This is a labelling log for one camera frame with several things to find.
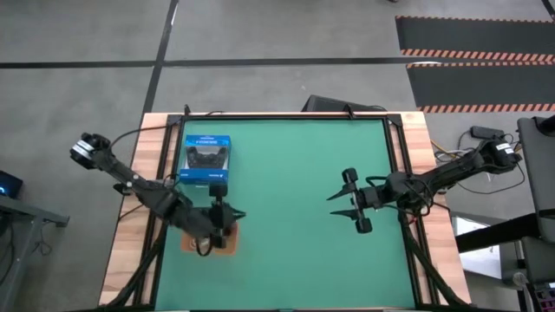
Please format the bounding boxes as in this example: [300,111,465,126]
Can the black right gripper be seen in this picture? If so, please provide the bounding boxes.
[325,166,389,236]

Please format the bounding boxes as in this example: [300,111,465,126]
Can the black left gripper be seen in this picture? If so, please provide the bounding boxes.
[197,184,247,250]

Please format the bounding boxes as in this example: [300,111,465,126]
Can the orange cardboard box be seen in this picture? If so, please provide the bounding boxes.
[180,222,240,257]

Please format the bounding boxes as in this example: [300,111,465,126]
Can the green table mat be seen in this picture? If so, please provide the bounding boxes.
[154,117,417,311]

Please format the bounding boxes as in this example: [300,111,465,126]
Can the blue game controller box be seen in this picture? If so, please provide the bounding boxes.
[179,134,232,185]

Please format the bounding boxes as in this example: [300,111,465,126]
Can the black beam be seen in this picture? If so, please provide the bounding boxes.
[454,211,541,254]

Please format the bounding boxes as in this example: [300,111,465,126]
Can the black power adapter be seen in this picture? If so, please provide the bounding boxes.
[470,125,506,142]

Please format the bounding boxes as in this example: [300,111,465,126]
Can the black mat orange striped edge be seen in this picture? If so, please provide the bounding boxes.
[395,15,555,62]
[406,62,555,114]

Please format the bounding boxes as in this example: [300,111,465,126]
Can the grey equipment panel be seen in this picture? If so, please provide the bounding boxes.
[517,114,555,244]

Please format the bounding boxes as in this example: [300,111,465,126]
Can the grey desk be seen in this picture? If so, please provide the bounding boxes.
[0,194,70,301]

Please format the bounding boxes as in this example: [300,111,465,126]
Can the black device blue light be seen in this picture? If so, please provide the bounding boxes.
[0,170,24,200]

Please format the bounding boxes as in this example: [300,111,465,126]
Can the thick black wrist cable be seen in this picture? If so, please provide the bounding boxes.
[194,236,214,257]

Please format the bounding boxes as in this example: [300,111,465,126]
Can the black cable sleeve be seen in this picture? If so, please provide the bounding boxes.
[395,210,476,309]
[106,218,171,309]

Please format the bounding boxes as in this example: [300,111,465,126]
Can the black aluminium table frame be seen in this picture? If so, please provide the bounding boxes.
[129,111,439,309]

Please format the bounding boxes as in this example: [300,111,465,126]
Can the tangled cables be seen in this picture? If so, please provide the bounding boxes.
[430,128,528,196]

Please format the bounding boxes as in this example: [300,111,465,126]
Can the thin black camera cable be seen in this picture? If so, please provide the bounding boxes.
[109,110,225,149]

